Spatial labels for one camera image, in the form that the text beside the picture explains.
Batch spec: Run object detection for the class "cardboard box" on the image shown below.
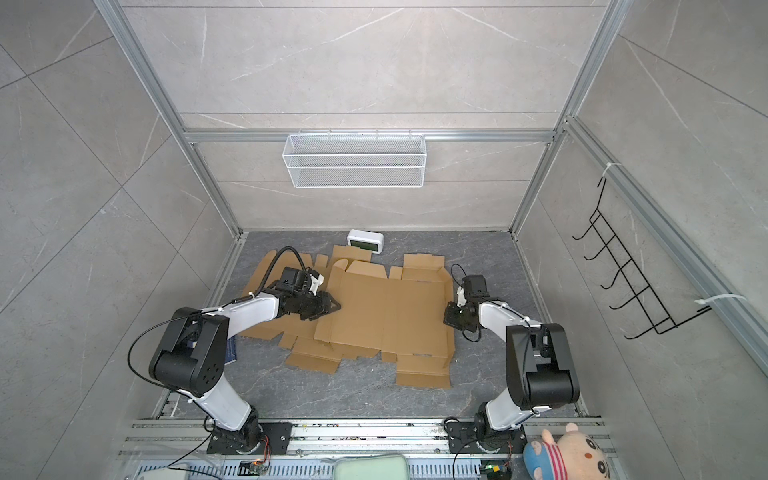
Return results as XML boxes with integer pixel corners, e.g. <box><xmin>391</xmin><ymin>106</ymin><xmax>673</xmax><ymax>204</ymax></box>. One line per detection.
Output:
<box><xmin>314</xmin><ymin>253</ymin><xmax>455</xmax><ymax>389</ymax></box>

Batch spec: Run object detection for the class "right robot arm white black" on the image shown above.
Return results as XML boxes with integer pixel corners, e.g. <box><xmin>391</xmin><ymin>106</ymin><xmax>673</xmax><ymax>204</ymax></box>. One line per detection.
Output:
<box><xmin>443</xmin><ymin>275</ymin><xmax>580</xmax><ymax>446</ymax></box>

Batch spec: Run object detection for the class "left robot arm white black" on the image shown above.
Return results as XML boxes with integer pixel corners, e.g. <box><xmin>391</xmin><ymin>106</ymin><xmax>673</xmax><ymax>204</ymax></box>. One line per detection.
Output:
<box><xmin>148</xmin><ymin>267</ymin><xmax>341</xmax><ymax>453</ymax></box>

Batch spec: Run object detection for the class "pale green box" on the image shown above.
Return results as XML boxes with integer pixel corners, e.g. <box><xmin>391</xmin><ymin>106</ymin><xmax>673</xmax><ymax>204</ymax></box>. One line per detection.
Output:
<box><xmin>333</xmin><ymin>454</ymin><xmax>411</xmax><ymax>480</ymax></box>

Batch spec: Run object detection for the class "lower flat cardboard sheet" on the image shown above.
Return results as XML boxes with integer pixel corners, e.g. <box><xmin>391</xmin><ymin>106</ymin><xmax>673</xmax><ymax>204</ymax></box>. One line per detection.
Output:
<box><xmin>239</xmin><ymin>244</ymin><xmax>373</xmax><ymax>375</ymax></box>

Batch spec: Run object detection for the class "white digital clock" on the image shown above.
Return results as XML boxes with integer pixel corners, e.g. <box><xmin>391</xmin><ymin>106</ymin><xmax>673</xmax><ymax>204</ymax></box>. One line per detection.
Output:
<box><xmin>347</xmin><ymin>229</ymin><xmax>384</xmax><ymax>254</ymax></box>

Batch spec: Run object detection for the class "blue book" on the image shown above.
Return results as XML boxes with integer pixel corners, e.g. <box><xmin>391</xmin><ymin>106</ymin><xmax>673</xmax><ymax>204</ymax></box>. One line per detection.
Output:
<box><xmin>225</xmin><ymin>337</ymin><xmax>237</xmax><ymax>365</ymax></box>

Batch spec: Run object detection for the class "pink plush pig toy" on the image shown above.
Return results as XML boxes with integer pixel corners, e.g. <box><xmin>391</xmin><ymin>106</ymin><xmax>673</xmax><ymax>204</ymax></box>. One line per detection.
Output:
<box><xmin>523</xmin><ymin>423</ymin><xmax>611</xmax><ymax>480</ymax></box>

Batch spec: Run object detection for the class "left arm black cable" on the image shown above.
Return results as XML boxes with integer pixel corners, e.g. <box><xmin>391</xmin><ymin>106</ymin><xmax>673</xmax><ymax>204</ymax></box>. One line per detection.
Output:
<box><xmin>127</xmin><ymin>245</ymin><xmax>307</xmax><ymax>391</ymax></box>

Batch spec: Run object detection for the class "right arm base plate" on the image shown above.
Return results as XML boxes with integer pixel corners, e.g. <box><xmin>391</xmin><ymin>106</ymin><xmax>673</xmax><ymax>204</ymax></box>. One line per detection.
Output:
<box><xmin>442</xmin><ymin>417</ymin><xmax>527</xmax><ymax>454</ymax></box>

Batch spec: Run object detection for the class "white wire mesh basket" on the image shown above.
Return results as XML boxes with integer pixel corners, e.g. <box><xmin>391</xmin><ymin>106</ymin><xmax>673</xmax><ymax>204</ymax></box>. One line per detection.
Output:
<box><xmin>282</xmin><ymin>133</ymin><xmax>428</xmax><ymax>189</ymax></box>

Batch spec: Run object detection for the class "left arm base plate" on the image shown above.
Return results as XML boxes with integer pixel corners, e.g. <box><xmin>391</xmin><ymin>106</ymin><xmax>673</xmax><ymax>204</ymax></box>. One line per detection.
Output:
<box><xmin>206</xmin><ymin>422</ymin><xmax>293</xmax><ymax>455</ymax></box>

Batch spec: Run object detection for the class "aluminium rail base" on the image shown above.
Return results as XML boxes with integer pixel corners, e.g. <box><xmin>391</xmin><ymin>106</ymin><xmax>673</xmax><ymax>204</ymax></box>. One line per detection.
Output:
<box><xmin>113</xmin><ymin>416</ymin><xmax>628</xmax><ymax>480</ymax></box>

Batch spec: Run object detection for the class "black wire hook rack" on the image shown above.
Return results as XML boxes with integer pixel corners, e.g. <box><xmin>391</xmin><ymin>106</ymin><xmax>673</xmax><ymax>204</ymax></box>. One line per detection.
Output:
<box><xmin>572</xmin><ymin>178</ymin><xmax>713</xmax><ymax>340</ymax></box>

